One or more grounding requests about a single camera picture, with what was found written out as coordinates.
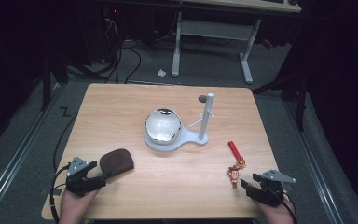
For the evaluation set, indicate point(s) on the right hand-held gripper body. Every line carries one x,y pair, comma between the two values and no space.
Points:
272,191

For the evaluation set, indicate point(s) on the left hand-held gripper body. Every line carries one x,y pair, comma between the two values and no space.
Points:
76,182

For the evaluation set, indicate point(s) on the brown soft pouch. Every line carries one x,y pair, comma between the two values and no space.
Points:
117,161

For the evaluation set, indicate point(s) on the white stand with post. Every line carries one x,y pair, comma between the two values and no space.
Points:
205,115

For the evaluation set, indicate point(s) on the white bowl with silver rim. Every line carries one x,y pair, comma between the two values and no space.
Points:
163,126

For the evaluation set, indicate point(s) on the person's right hand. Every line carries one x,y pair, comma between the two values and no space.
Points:
276,214

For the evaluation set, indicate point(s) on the person's left hand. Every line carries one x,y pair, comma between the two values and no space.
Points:
74,208

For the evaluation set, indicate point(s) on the black metal stand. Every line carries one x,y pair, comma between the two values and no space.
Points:
46,84
301,102

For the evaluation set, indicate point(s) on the dark round disc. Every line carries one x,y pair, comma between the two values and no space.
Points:
202,99

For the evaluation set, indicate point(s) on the crumpled white paper scrap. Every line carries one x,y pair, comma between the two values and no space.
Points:
161,73

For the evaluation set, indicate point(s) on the metal floor rail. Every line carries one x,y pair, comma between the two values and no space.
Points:
313,168
18,149

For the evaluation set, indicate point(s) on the white frame desk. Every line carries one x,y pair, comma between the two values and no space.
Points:
214,29

